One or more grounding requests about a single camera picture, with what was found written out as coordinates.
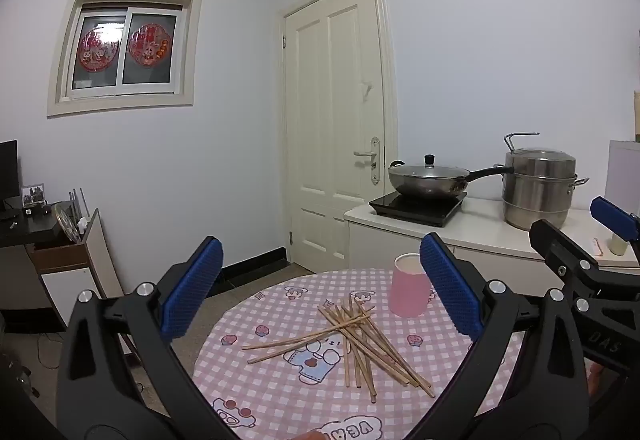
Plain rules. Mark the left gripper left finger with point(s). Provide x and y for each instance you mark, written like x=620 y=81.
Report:
x=119 y=377

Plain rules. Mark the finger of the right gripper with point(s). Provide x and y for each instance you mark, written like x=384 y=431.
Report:
x=566 y=260
x=624 y=224

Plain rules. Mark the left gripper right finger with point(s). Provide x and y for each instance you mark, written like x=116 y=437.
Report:
x=524 y=375

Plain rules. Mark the white kitchen counter cabinet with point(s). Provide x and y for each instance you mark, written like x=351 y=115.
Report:
x=478 y=234

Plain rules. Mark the person's right hand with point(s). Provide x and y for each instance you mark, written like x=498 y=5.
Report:
x=595 y=374

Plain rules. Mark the pale green cup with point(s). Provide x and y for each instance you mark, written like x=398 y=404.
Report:
x=617 y=245

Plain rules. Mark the white paper booklet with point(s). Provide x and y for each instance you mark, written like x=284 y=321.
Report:
x=598 y=248

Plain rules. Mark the stainless steel steamer pot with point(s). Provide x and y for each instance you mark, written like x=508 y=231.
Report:
x=541 y=185

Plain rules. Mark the wooden side cabinet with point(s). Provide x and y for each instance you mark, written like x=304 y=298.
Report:
x=65 y=271

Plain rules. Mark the black induction cooktop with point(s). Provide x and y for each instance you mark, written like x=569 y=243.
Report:
x=434 y=210

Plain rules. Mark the steel wok with lid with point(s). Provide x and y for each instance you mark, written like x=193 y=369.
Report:
x=431 y=179

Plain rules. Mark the pink paper cup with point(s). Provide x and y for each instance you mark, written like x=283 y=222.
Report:
x=411 y=289

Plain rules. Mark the round desk clock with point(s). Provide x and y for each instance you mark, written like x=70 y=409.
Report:
x=65 y=215

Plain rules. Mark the pink checkered tablecloth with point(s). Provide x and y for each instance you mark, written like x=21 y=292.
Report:
x=304 y=389

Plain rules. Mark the black computer monitor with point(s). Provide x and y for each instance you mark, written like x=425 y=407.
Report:
x=9 y=176

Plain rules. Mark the cream panel door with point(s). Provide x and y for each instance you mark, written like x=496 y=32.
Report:
x=337 y=93

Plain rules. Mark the window with red decals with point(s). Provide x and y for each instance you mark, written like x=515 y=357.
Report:
x=124 y=54

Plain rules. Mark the silver door handle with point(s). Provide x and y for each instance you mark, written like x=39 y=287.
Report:
x=371 y=156

